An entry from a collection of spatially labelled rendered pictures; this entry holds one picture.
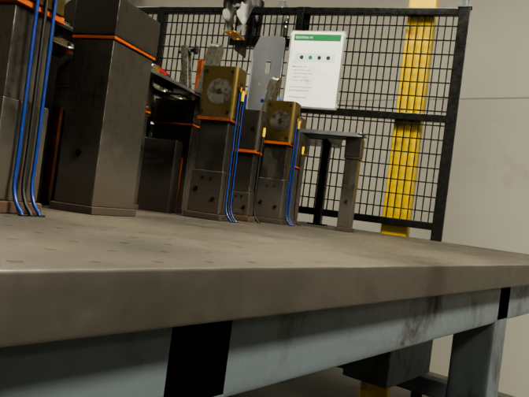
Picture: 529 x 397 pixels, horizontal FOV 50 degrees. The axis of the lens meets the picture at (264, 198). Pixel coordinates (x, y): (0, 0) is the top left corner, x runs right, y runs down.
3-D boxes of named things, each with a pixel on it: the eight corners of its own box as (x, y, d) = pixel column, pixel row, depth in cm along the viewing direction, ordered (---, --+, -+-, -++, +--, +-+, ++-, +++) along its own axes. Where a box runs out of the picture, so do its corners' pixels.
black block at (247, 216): (257, 224, 145) (272, 110, 145) (222, 220, 148) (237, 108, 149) (264, 224, 150) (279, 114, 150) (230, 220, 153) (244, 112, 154)
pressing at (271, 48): (272, 132, 196) (285, 35, 197) (242, 130, 200) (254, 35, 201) (273, 133, 197) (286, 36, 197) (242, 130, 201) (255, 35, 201)
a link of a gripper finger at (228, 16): (216, 27, 170) (221, -3, 170) (223, 34, 176) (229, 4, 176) (224, 28, 169) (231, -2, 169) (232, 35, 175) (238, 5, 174)
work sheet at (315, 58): (336, 110, 218) (346, 31, 219) (280, 106, 226) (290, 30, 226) (337, 111, 220) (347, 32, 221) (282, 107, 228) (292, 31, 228)
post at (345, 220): (350, 232, 172) (362, 138, 173) (334, 230, 174) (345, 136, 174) (353, 232, 177) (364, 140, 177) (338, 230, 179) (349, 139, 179)
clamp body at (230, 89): (230, 224, 124) (250, 66, 125) (182, 217, 128) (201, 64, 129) (241, 224, 130) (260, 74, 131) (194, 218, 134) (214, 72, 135)
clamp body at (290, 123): (289, 227, 156) (305, 102, 156) (249, 221, 160) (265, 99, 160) (296, 228, 162) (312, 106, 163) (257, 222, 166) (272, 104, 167)
